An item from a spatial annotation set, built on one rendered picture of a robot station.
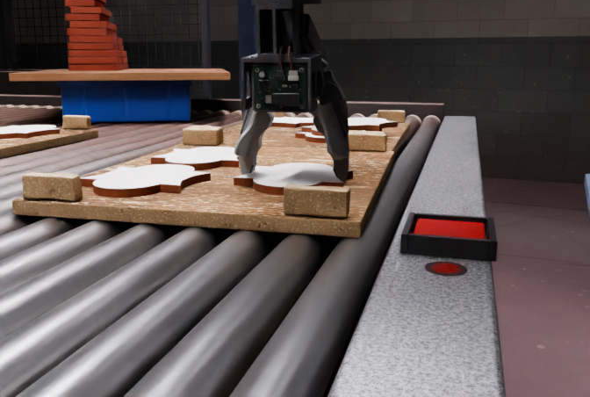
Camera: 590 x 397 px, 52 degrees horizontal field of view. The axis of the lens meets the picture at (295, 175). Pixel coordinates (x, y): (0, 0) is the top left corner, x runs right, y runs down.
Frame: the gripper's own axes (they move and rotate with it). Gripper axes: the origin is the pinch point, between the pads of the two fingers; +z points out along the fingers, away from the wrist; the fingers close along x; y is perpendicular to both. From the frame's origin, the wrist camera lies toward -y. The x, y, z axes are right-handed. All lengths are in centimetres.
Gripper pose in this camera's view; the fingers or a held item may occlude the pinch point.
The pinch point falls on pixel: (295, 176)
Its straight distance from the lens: 68.3
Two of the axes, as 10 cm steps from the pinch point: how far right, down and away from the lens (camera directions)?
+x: 9.7, 0.4, -2.2
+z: 0.2, 9.6, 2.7
